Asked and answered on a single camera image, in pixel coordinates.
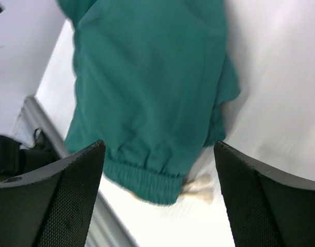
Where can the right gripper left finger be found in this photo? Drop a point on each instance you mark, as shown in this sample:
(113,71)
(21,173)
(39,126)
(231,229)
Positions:
(53,205)

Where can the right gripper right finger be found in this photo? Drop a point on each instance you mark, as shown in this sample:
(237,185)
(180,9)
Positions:
(265,206)

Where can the green shorts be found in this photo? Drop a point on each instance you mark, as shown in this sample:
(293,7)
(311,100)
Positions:
(151,77)

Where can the aluminium rail frame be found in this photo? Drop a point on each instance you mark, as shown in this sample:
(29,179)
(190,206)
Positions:
(105,229)

